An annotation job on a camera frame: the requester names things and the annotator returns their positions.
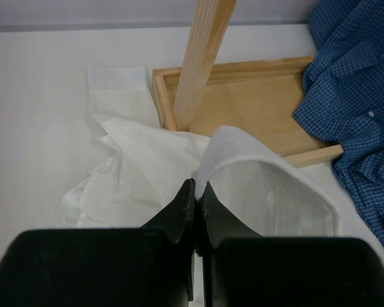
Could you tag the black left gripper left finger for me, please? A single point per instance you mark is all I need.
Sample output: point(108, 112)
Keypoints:
point(176, 219)

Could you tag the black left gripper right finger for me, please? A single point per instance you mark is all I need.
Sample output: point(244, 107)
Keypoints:
point(217, 223)

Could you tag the white shirt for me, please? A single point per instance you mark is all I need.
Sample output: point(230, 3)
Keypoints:
point(150, 164)

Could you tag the blue checkered shirt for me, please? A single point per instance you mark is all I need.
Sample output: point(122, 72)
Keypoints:
point(344, 99)

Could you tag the wooden clothes rack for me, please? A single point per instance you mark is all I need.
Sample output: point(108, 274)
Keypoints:
point(258, 97)

